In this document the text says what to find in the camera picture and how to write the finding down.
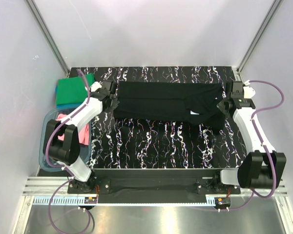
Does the aluminium frame post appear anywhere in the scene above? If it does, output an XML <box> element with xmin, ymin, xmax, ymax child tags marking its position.
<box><xmin>24</xmin><ymin>0</ymin><xmax>70</xmax><ymax>77</ymax></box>
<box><xmin>236</xmin><ymin>0</ymin><xmax>283</xmax><ymax>75</ymax></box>

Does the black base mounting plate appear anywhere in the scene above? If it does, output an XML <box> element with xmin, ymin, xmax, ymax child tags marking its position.
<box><xmin>68</xmin><ymin>169</ymin><xmax>240</xmax><ymax>195</ymax></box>

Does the folded green t shirt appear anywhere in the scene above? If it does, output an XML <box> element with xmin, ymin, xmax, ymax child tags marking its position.
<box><xmin>56</xmin><ymin>77</ymin><xmax>87</xmax><ymax>107</ymax></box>

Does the pink t shirt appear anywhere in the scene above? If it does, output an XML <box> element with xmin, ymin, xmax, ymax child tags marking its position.
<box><xmin>56</xmin><ymin>114</ymin><xmax>90</xmax><ymax>145</ymax></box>

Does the black t shirt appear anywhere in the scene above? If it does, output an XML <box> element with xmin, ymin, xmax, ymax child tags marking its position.
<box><xmin>113</xmin><ymin>81</ymin><xmax>226</xmax><ymax>131</ymax></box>

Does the right aluminium frame post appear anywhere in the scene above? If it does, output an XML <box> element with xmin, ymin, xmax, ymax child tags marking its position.
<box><xmin>236</xmin><ymin>0</ymin><xmax>283</xmax><ymax>75</ymax></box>

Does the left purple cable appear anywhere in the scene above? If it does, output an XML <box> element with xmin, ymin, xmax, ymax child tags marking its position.
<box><xmin>43</xmin><ymin>69</ymin><xmax>96</xmax><ymax>234</ymax></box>

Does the left aluminium frame post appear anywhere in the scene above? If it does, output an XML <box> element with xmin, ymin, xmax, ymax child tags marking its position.
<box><xmin>24</xmin><ymin>0</ymin><xmax>70</xmax><ymax>77</ymax></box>

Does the folded blue t shirt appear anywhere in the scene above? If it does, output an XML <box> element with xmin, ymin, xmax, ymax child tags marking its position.
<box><xmin>56</xmin><ymin>83</ymin><xmax>88</xmax><ymax>108</ymax></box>

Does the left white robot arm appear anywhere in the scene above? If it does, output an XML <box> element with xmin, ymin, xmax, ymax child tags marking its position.
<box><xmin>43</xmin><ymin>89</ymin><xmax>118</xmax><ymax>193</ymax></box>

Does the clear blue plastic bin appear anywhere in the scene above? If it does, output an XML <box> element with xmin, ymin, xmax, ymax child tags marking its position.
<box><xmin>39</xmin><ymin>105</ymin><xmax>92</xmax><ymax>172</ymax></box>

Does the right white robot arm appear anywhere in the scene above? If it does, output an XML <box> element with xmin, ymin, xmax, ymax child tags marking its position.
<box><xmin>212</xmin><ymin>98</ymin><xmax>287</xmax><ymax>193</ymax></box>

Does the white slotted cable duct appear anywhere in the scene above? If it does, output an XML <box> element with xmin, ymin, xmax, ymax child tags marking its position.
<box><xmin>33</xmin><ymin>195</ymin><xmax>216</xmax><ymax>207</ymax></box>

